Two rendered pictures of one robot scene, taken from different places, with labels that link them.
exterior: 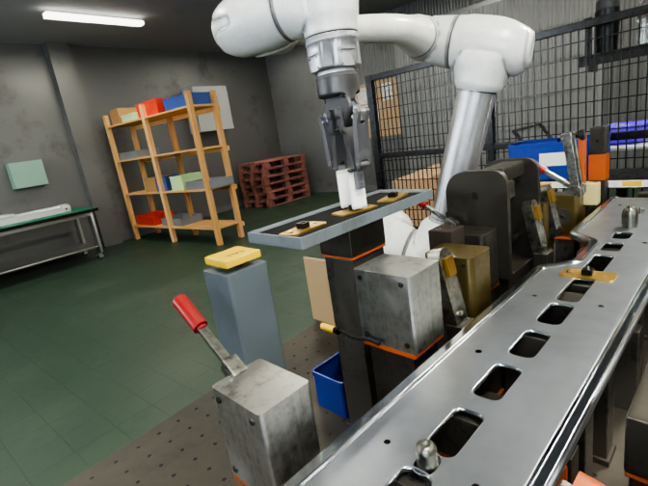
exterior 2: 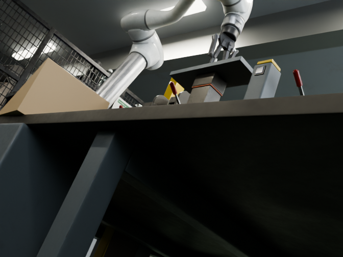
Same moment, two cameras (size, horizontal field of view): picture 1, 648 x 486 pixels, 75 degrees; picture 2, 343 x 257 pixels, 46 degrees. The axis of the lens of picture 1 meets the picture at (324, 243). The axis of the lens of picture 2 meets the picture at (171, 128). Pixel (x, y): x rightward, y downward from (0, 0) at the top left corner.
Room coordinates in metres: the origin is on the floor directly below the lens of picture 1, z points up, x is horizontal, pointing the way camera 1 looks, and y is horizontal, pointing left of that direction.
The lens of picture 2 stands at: (0.72, 1.32, 0.31)
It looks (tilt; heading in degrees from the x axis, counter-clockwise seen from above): 23 degrees up; 275
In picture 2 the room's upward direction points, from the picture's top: 22 degrees clockwise
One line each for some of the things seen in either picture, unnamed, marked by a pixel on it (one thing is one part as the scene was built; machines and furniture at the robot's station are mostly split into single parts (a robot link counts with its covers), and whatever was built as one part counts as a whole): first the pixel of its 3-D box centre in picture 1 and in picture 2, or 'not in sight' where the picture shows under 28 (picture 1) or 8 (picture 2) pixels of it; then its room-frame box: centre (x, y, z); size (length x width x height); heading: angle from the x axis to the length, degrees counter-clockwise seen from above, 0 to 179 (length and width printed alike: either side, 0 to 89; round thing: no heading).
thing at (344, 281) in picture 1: (364, 326); (193, 126); (0.78, -0.05, 0.92); 0.10 x 0.08 x 0.45; 133
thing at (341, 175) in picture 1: (345, 188); not in sight; (0.79, -0.06, 1.20); 0.03 x 0.01 x 0.07; 119
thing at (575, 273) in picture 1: (587, 272); not in sight; (0.69, -0.45, 1.01); 0.08 x 0.04 x 0.01; 43
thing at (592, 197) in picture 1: (590, 245); not in sight; (1.15, -0.76, 0.88); 0.04 x 0.04 x 0.37; 43
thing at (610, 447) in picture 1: (573, 374); not in sight; (0.63, -0.39, 0.84); 0.12 x 0.05 x 0.29; 43
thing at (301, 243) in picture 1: (348, 213); (212, 76); (0.78, -0.05, 1.16); 0.37 x 0.14 x 0.02; 133
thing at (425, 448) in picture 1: (426, 459); not in sight; (0.33, -0.06, 1.00); 0.02 x 0.02 x 0.04
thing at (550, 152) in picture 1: (557, 157); not in sight; (1.54, -0.89, 1.10); 0.30 x 0.17 x 0.13; 48
